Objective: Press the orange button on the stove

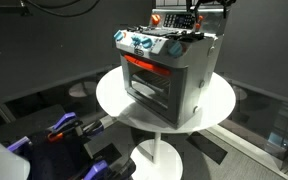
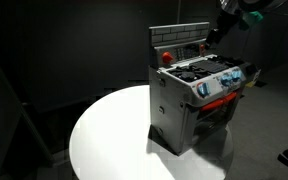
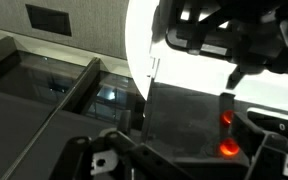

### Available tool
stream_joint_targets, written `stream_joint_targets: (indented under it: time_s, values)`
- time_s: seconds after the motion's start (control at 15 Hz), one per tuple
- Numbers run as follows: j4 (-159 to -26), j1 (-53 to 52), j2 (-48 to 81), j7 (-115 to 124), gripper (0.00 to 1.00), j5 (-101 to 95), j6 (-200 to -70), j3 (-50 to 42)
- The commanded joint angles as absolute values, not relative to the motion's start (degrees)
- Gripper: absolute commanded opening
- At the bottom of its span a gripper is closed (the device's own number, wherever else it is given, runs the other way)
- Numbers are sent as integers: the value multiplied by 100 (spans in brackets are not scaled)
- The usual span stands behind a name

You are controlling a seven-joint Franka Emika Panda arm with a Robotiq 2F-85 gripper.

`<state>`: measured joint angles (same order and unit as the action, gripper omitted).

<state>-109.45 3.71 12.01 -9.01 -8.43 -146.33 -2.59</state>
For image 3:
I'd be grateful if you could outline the orange stove button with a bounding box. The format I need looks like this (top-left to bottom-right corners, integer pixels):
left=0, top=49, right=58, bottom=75
left=218, top=137, right=241, bottom=158

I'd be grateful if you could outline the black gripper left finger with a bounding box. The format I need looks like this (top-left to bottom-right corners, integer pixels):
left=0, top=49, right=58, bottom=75
left=49, top=109, right=193, bottom=180

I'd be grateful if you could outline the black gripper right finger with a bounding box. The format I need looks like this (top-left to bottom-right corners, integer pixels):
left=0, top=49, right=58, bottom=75
left=232, top=111, right=288, bottom=180

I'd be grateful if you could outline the dark glass panel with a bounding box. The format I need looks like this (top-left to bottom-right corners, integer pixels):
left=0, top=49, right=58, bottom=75
left=0, top=49, right=145, bottom=132

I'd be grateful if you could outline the black stove keypad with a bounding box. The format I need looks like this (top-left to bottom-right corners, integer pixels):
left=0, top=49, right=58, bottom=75
left=247, top=108, right=288, bottom=141

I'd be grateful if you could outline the black slanted bar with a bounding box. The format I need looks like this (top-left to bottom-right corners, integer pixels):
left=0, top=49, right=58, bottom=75
left=0, top=57, right=102, bottom=180

